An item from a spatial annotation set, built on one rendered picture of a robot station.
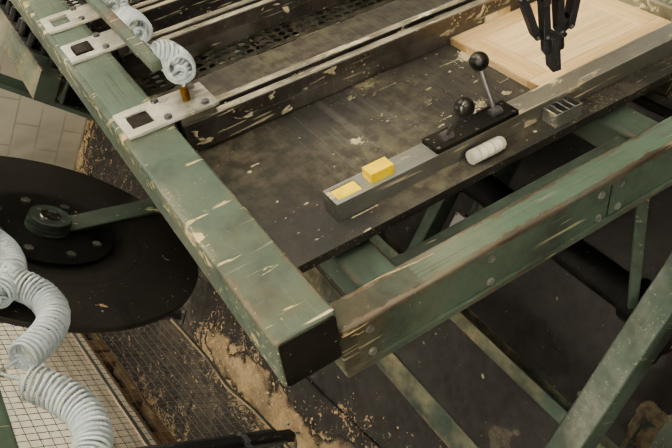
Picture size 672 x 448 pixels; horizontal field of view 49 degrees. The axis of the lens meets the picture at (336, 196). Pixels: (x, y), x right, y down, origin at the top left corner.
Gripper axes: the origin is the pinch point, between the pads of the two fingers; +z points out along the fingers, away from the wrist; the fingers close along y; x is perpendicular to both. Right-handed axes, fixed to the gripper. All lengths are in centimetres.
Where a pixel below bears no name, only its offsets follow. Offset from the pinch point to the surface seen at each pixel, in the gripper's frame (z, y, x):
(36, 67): 21, -113, 105
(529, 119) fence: 17.4, -3.2, 4.7
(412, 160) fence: 11.4, -29.0, -2.1
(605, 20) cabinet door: 22, 30, 35
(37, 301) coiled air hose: 21, -107, 7
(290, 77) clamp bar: 7, -44, 31
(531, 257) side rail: 19.8, -17.3, -25.8
